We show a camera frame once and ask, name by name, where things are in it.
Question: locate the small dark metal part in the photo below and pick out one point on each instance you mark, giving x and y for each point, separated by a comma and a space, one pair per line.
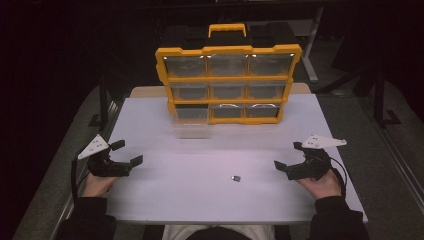
236, 178

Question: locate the black metal stand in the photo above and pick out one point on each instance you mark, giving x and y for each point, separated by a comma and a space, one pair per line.
102, 100
380, 100

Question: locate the white metal table leg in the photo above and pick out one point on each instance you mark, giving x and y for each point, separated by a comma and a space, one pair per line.
311, 50

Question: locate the set of clear drawers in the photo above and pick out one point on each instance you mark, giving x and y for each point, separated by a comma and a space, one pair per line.
227, 65

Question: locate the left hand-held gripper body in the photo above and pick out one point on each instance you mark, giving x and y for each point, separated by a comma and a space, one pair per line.
106, 168

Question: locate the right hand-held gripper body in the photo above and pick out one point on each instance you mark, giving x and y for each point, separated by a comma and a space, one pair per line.
311, 166

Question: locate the person's left hand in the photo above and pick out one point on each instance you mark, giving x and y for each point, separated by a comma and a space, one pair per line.
96, 186

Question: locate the clear plastic drawer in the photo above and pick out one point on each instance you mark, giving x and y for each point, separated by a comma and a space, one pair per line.
191, 125

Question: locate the yellow black organiser cabinet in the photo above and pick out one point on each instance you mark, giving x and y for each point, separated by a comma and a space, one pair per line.
228, 78

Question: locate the person's right hand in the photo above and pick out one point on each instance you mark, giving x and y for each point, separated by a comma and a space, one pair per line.
325, 188

